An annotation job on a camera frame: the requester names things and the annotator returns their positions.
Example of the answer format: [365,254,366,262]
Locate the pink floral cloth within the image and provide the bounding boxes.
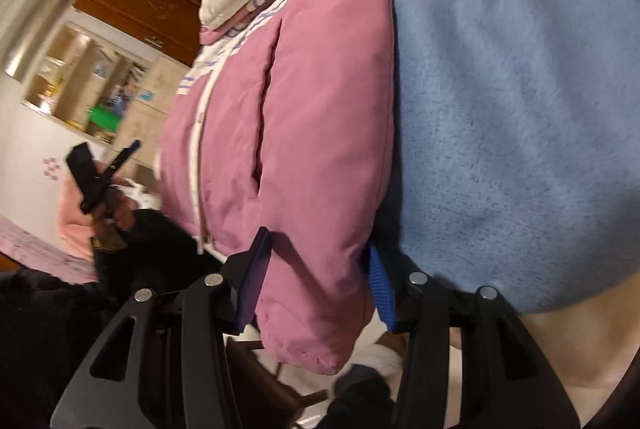
[0,214,98,285]

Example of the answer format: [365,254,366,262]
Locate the bookshelf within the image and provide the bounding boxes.
[20,22,151,144]

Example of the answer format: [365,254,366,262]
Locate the person's left hand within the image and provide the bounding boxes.
[106,188,137,231]

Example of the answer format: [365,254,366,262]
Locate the pink and cream hooded jacket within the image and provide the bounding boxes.
[155,0,416,375]

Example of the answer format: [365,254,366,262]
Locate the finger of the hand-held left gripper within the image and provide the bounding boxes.
[97,139,143,205]
[66,143,108,215]

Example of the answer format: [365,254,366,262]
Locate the blue fleece blanket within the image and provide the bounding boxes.
[387,0,636,315]

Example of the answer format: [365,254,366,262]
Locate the light pink cloth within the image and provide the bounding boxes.
[56,182,97,261]

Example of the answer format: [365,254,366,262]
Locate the person's dark leg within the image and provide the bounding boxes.
[324,364,397,429]

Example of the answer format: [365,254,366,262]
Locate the light wooden cabinet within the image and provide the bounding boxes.
[120,54,196,170]

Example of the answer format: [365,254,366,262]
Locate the white bag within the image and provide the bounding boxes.
[117,178,162,211]

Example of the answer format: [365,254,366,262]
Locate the green object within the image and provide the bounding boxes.
[89,105,124,133]

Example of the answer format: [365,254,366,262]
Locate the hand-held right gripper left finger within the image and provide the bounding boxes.
[50,225,273,429]

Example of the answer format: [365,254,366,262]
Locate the person's black clothing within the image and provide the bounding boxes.
[0,266,141,429]

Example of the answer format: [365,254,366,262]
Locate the white furry slipper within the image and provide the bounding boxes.
[350,343,404,378]

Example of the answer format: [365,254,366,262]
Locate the brown wooden door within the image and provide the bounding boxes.
[72,0,208,67]

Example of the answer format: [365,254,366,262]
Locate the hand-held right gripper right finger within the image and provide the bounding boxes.
[361,241,583,429]

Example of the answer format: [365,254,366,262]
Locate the brown wooden stool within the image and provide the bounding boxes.
[225,336,332,425]

